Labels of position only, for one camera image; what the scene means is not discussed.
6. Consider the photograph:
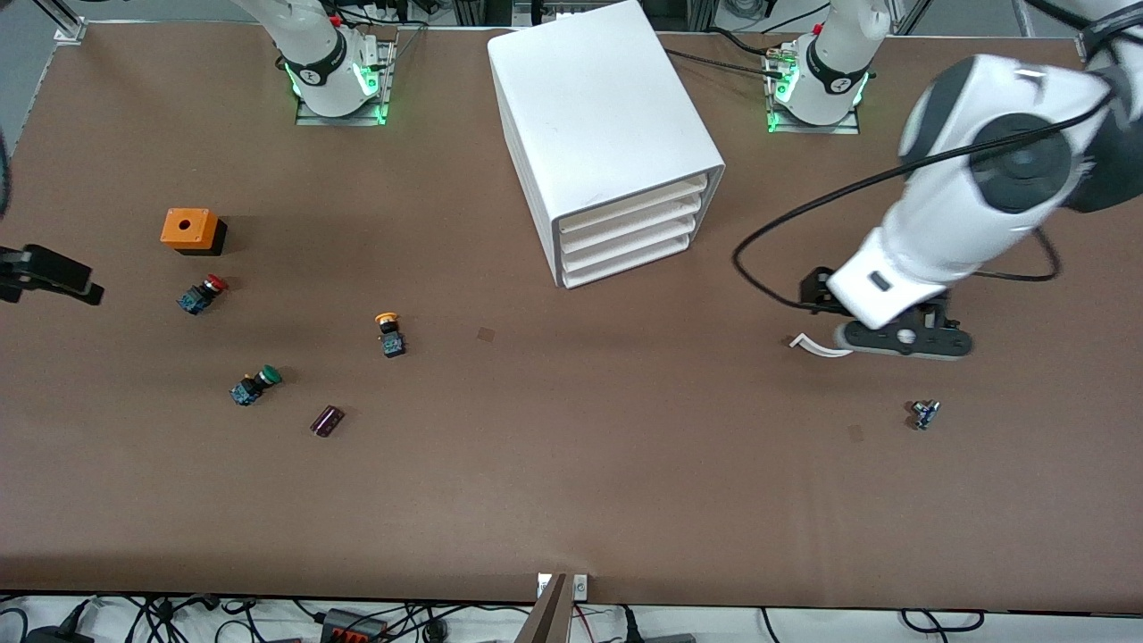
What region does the black cable on table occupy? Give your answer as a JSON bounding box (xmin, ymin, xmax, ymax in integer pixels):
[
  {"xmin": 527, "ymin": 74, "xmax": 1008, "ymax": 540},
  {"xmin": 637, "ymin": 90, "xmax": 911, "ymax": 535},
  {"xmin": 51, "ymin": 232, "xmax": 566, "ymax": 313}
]
[{"xmin": 665, "ymin": 49, "xmax": 788, "ymax": 83}]

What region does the white plastic drawer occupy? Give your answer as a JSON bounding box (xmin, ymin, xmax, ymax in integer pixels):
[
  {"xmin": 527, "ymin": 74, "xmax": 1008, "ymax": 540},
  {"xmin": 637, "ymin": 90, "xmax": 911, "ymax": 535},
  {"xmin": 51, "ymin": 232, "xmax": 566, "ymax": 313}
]
[
  {"xmin": 563, "ymin": 217, "xmax": 697, "ymax": 271},
  {"xmin": 558, "ymin": 175, "xmax": 711, "ymax": 237},
  {"xmin": 560, "ymin": 198, "xmax": 703, "ymax": 255},
  {"xmin": 564, "ymin": 234, "xmax": 693, "ymax": 288}
]

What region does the white curved plastic piece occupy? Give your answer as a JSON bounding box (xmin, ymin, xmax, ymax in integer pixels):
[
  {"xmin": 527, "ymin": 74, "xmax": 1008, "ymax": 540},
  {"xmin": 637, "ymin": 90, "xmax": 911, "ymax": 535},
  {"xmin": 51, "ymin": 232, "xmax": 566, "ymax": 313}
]
[{"xmin": 790, "ymin": 333, "xmax": 855, "ymax": 358}]

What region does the black looped floor cable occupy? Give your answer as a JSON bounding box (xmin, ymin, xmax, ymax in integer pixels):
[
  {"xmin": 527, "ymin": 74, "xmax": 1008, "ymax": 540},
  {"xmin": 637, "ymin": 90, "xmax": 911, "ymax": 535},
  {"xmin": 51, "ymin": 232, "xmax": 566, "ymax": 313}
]
[{"xmin": 900, "ymin": 609, "xmax": 986, "ymax": 634}]

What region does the orange box with hole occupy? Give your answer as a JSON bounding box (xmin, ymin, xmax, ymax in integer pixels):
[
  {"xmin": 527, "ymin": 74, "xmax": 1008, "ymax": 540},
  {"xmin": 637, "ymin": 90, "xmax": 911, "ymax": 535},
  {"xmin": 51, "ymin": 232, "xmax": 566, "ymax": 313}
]
[{"xmin": 161, "ymin": 208, "xmax": 228, "ymax": 257}]

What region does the yellow push button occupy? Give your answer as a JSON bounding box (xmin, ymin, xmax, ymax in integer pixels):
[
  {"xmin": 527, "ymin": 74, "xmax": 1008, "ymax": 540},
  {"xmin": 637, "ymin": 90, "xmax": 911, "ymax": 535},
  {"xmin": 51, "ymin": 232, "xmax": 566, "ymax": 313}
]
[{"xmin": 374, "ymin": 311, "xmax": 408, "ymax": 359}]

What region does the black power adapter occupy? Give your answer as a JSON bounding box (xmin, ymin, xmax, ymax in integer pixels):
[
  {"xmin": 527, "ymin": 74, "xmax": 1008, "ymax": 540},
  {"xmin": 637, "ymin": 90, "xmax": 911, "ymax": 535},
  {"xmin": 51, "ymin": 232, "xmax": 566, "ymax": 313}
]
[{"xmin": 616, "ymin": 607, "xmax": 697, "ymax": 643}]

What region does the red push button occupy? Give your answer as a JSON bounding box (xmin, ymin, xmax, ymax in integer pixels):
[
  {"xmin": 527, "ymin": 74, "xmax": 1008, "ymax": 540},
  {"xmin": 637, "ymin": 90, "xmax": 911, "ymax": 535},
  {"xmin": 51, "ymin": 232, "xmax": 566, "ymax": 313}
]
[{"xmin": 176, "ymin": 275, "xmax": 229, "ymax": 315}]

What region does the green push button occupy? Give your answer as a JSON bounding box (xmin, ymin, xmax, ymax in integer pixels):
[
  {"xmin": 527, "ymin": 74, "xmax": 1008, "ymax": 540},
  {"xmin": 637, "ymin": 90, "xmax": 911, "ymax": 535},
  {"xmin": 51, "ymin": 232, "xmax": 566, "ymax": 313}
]
[{"xmin": 230, "ymin": 365, "xmax": 283, "ymax": 407}]

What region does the white drawer cabinet housing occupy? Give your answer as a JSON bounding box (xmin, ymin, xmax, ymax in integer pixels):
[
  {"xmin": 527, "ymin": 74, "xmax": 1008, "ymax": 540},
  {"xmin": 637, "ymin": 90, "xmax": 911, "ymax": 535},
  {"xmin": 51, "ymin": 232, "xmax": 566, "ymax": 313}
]
[{"xmin": 488, "ymin": 0, "xmax": 726, "ymax": 290}]

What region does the black orange power strip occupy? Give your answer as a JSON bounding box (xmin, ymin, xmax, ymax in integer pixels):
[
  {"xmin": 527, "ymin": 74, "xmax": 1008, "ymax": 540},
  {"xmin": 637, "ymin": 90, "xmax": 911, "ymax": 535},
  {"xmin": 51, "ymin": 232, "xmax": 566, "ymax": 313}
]
[{"xmin": 321, "ymin": 609, "xmax": 390, "ymax": 643}]

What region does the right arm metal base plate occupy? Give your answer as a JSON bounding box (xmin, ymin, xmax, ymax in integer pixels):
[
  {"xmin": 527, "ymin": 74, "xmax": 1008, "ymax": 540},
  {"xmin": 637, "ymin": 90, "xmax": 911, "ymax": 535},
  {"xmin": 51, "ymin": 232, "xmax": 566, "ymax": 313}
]
[{"xmin": 295, "ymin": 40, "xmax": 395, "ymax": 127}]

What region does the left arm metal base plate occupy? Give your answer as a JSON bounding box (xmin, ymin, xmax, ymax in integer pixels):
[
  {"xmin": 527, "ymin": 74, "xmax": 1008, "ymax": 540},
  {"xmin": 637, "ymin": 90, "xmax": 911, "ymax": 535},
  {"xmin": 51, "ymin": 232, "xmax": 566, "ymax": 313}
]
[{"xmin": 766, "ymin": 49, "xmax": 861, "ymax": 136}]

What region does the brown camera post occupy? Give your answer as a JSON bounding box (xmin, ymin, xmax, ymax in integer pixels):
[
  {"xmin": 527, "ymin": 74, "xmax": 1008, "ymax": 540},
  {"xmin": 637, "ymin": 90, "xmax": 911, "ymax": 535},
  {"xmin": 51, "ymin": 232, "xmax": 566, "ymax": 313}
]
[{"xmin": 516, "ymin": 573, "xmax": 573, "ymax": 643}]

